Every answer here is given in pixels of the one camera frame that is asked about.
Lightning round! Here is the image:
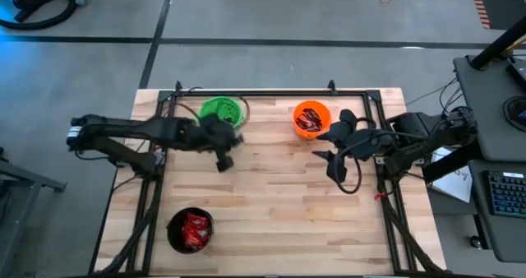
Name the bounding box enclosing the grey desk top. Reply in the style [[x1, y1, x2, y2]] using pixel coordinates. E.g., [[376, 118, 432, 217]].
[[453, 54, 526, 163]]

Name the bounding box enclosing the green plastic bucket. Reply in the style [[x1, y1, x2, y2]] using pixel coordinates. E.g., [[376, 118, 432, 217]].
[[199, 95, 251, 131]]

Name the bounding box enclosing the grey metal bench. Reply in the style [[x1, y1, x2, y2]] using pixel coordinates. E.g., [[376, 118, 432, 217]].
[[0, 146, 68, 278]]

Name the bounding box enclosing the black backlit keyboard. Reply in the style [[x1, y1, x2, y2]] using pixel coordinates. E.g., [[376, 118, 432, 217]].
[[483, 169, 526, 220]]

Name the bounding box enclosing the red Skittles pack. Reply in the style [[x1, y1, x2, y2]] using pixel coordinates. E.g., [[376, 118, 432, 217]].
[[187, 212, 213, 234], [180, 227, 206, 253]]

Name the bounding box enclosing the black plastic bucket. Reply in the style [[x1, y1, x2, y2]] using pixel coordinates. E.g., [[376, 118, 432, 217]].
[[166, 206, 215, 255]]

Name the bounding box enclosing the black desk device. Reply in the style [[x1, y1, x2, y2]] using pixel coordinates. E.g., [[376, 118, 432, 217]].
[[505, 58, 526, 90]]

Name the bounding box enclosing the white paper sheet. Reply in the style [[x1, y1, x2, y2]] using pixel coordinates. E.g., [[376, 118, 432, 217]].
[[429, 147, 473, 204]]

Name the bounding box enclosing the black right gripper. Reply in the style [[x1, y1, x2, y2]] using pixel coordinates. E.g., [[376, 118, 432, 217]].
[[311, 109, 385, 183]]

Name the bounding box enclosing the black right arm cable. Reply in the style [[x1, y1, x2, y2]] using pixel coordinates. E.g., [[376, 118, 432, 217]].
[[333, 152, 363, 196]]

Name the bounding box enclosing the black slanted desk strut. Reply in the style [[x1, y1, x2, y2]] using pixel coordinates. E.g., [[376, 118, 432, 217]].
[[422, 140, 484, 184]]

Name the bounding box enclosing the black slanted stand pole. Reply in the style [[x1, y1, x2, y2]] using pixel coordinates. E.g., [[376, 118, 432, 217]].
[[470, 16, 526, 71]]

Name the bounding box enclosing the brown PayDay bar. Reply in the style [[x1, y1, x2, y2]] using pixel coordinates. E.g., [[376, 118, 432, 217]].
[[306, 108, 325, 131], [295, 113, 313, 132]]

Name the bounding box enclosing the black vacuum hose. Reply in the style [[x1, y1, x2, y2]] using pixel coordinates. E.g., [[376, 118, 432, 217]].
[[0, 0, 79, 31]]

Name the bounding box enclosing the grey keyboard desk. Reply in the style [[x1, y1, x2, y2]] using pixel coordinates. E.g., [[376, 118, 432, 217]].
[[468, 159, 526, 264]]

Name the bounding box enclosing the orange pumpkin bucket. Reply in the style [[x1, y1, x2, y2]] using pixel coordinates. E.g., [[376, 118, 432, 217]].
[[292, 100, 333, 141]]

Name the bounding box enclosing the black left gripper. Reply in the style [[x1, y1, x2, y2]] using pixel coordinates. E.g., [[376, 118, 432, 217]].
[[192, 113, 244, 173]]

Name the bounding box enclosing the round black pad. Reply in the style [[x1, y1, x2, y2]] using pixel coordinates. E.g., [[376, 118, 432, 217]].
[[503, 95, 526, 132]]

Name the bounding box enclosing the dark mat striped edge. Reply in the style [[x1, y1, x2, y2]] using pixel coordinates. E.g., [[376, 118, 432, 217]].
[[468, 0, 526, 31]]

